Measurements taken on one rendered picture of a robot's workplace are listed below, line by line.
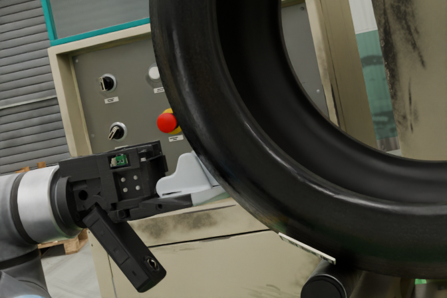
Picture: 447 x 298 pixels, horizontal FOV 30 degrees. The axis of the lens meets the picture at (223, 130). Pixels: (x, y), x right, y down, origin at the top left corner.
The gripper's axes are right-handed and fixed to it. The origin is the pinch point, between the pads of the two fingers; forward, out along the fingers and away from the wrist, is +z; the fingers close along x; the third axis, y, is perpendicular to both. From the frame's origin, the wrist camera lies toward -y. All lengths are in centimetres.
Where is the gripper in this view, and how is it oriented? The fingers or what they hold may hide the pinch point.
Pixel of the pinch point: (230, 192)
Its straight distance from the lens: 94.6
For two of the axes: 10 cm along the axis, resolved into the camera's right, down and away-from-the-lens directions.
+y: -2.0, -9.8, -0.5
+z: 9.3, -1.7, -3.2
